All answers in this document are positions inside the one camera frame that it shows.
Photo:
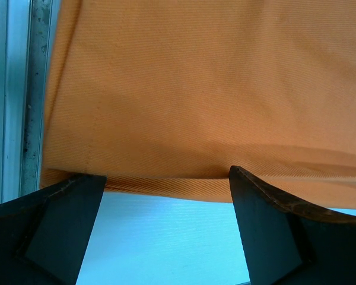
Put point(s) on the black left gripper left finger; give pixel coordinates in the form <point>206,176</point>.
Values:
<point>44,235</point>

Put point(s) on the orange trousers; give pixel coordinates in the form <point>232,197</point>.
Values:
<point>163,97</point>

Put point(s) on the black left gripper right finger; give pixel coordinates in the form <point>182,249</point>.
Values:
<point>287,240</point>

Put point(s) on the aluminium frame rail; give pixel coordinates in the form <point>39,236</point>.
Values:
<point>31,27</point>

